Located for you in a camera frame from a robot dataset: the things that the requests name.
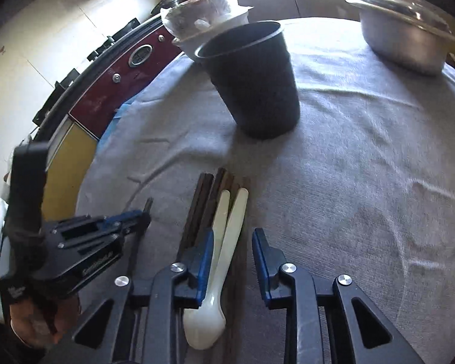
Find cream plastic spoon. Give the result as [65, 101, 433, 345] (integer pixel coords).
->
[183, 187, 249, 350]
[209, 190, 231, 276]

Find black utensil holder cup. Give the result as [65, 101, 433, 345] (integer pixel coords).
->
[195, 21, 301, 140]

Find person's left hand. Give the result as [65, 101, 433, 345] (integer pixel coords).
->
[9, 294, 82, 349]

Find yellow lower cabinets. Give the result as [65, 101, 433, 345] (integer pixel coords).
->
[42, 118, 98, 221]

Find blue under cloth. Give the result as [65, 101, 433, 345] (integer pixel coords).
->
[96, 98, 135, 153]

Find dark red oven front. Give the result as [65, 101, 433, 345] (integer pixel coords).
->
[69, 26, 180, 140]

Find grey table cloth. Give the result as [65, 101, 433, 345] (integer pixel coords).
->
[76, 18, 455, 363]

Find plastic-wrapped white bowl stack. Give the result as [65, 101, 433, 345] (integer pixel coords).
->
[160, 0, 252, 62]

